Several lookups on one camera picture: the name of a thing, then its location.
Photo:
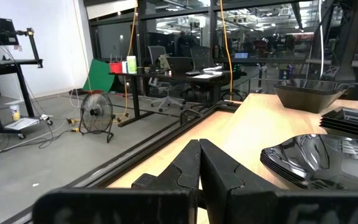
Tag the white green canister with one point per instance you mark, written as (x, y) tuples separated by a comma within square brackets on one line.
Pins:
[(131, 64)]

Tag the small white box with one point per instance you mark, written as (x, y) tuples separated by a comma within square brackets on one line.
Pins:
[(124, 67)]

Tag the black table frame rails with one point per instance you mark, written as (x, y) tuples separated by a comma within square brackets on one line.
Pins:
[(186, 115)]

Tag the dark round bowl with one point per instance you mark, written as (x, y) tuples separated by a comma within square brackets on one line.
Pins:
[(278, 170)]

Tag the grey office chair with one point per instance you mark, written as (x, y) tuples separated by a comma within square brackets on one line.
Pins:
[(157, 54)]

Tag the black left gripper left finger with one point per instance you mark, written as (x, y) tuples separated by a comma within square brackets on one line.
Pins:
[(166, 199)]

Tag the red box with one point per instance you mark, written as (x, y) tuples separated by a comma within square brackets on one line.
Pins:
[(115, 68)]

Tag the green board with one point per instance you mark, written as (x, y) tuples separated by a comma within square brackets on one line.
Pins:
[(99, 76)]

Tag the black floor fan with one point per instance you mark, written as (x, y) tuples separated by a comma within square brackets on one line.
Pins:
[(96, 113)]

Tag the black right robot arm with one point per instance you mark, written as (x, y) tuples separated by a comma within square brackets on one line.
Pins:
[(351, 40)]

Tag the wooden shelf riser black frame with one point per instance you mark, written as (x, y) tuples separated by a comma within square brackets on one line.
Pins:
[(259, 124)]

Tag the blue laptop screen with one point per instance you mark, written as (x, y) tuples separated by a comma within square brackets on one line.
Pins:
[(241, 55)]

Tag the black table edge rail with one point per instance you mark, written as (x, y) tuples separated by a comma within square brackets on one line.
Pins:
[(135, 158)]

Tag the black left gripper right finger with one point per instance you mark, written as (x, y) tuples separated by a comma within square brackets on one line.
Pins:
[(244, 202)]

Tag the black standing desk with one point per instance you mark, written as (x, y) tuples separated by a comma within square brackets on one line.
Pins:
[(8, 62)]

